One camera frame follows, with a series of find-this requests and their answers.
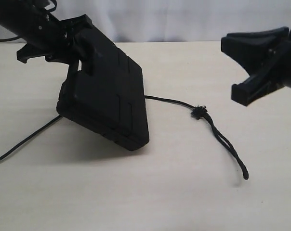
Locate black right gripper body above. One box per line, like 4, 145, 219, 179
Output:
261, 27, 291, 93

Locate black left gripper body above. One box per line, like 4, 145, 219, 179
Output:
16, 13, 93, 64

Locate black cord with loop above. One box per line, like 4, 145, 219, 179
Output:
0, 95, 250, 180

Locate black plastic tool case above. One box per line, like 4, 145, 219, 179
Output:
56, 29, 150, 151

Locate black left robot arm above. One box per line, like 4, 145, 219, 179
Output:
0, 0, 94, 75

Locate white backdrop curtain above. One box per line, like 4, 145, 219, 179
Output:
0, 0, 291, 44

